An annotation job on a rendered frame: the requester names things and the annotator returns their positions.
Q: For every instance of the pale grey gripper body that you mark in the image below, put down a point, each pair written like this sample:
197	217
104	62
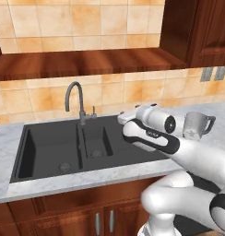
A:
127	118

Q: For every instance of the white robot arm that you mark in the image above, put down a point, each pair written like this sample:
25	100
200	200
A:
191	159

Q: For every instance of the grey curved sink faucet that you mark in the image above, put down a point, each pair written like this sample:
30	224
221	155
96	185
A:
80	101

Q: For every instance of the grey metal jug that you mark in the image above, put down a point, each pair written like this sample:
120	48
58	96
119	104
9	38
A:
193	126

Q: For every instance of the dark grey double sink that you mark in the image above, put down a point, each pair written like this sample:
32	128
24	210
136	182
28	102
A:
56	147

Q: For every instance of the wooden false drawer front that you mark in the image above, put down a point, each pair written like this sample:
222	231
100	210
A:
86	196

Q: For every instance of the wooden base cupboard door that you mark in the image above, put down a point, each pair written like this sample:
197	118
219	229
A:
65	222
126	218

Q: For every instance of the dark wooden cupboard door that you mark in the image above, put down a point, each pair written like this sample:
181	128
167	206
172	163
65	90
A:
214	30

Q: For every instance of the wooden base cupboard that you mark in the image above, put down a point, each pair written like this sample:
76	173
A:
5	219

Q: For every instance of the dark wooden wall shelf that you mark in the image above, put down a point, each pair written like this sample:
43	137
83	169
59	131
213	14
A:
86	63

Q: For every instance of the grey wall socket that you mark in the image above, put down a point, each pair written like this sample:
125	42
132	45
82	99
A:
206	74
220	73

